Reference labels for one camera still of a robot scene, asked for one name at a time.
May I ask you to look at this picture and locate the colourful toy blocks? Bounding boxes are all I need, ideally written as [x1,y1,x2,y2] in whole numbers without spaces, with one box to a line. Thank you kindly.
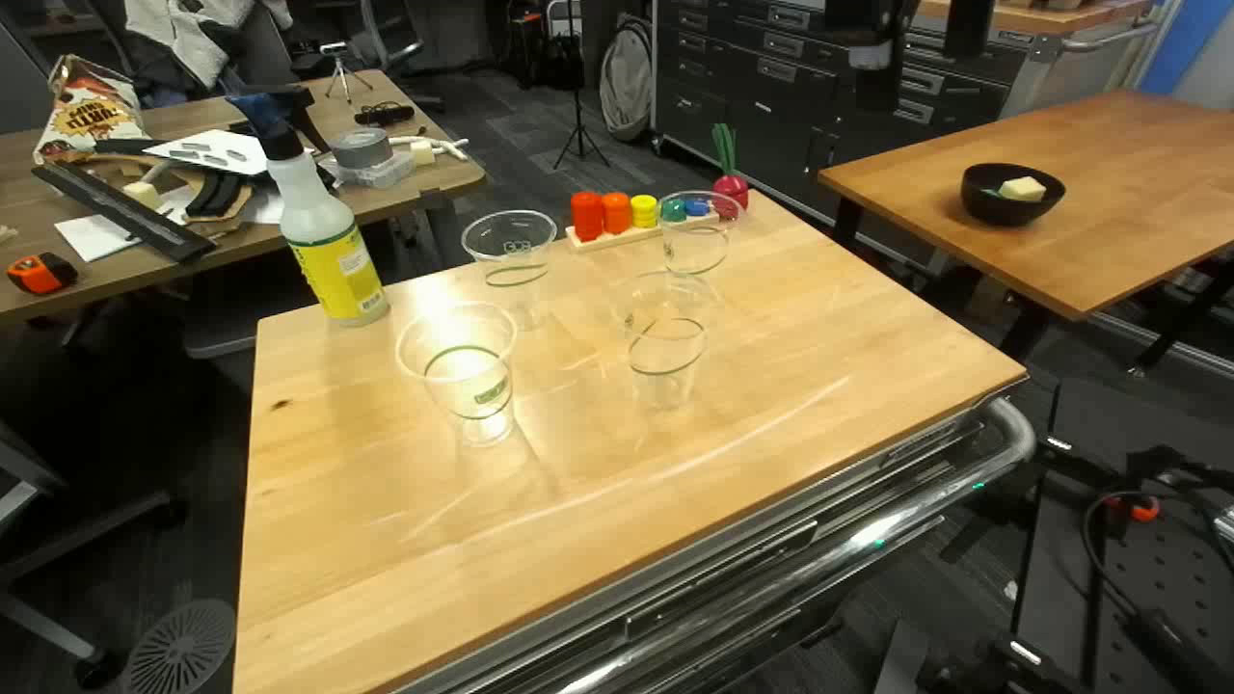
[565,209,724,255]

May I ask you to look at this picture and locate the long black bar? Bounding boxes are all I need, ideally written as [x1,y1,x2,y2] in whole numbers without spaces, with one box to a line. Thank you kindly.
[32,162,221,266]

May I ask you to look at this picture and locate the orange clamp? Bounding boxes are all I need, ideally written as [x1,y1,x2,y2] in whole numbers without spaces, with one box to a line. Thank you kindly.
[1098,488,1167,530]

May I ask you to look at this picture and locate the wooden office desk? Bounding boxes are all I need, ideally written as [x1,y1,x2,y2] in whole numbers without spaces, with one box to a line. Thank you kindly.
[0,70,490,324]

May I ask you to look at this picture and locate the green toy stick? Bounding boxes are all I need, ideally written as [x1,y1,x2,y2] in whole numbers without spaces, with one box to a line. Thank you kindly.
[711,120,739,181]

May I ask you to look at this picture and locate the large red toy peg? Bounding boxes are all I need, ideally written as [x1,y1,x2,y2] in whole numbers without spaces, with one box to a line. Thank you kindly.
[711,169,757,218]

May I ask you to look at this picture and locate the small white paper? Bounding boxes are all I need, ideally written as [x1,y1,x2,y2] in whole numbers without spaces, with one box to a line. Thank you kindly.
[50,209,144,266]

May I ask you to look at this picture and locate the pale yellow food piece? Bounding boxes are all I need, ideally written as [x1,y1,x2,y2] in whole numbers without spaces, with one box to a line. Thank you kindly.
[994,173,1053,209]

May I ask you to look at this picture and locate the black curved tool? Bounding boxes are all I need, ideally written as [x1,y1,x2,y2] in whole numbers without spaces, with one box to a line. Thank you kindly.
[187,169,262,223]

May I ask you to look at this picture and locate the crumpled chip bag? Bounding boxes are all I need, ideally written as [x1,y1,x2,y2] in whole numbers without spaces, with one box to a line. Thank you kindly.
[32,49,151,169]

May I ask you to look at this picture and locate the orange tape measure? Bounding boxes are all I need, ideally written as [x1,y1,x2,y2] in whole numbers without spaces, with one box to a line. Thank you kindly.
[3,249,80,302]

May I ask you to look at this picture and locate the light jacket on chair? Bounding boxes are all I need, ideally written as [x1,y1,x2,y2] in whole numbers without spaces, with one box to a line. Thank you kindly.
[119,0,302,91]

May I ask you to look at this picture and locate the grey office chair base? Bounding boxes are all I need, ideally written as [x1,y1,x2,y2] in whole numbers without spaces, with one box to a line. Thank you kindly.
[0,421,188,689]

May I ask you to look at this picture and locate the large white sheet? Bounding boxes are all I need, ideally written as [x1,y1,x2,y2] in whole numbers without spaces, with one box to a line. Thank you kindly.
[144,127,274,181]

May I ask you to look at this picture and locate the black tool cabinet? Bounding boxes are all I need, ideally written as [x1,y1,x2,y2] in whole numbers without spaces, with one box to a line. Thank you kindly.
[648,0,1034,226]

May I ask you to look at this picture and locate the black bowl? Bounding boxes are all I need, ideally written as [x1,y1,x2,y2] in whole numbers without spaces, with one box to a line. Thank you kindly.
[958,156,1067,231]

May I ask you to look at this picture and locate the grey tape roll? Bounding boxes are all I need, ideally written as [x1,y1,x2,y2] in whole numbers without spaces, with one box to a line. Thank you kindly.
[328,124,396,176]

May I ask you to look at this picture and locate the white charger cable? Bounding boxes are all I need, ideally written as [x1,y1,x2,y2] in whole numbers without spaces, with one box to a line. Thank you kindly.
[388,131,475,169]

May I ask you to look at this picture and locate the clear plastic cup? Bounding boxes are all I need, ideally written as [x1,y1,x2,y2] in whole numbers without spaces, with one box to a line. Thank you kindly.
[653,185,750,282]
[395,302,520,428]
[458,204,565,298]
[615,268,719,416]

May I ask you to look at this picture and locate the yellow label spray bottle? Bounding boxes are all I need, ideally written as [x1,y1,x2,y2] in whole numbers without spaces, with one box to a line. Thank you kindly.
[232,88,395,326]

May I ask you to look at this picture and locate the black tripod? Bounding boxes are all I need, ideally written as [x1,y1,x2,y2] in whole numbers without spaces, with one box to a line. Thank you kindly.
[550,0,615,176]

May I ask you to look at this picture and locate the flat black device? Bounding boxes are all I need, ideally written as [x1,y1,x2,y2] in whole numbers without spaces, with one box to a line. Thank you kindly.
[352,96,418,131]

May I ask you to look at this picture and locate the wooden side table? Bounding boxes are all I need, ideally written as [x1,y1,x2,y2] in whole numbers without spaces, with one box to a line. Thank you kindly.
[813,88,1234,381]

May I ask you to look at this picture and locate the white round fan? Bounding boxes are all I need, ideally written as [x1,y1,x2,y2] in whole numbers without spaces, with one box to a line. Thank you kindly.
[593,11,660,146]

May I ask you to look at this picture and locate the chrome cart handle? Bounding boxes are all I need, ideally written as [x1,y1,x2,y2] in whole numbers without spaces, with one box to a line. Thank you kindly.
[550,393,1041,694]

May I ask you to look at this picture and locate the round floor fan grille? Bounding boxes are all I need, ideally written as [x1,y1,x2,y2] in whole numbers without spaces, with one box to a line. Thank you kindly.
[119,599,242,694]

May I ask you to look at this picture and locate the dark orange toy peg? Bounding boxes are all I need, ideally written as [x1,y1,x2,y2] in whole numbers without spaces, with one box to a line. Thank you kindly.
[567,190,610,245]

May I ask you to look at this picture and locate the black perforated board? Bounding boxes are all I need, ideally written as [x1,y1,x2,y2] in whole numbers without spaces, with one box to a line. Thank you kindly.
[1016,381,1234,694]

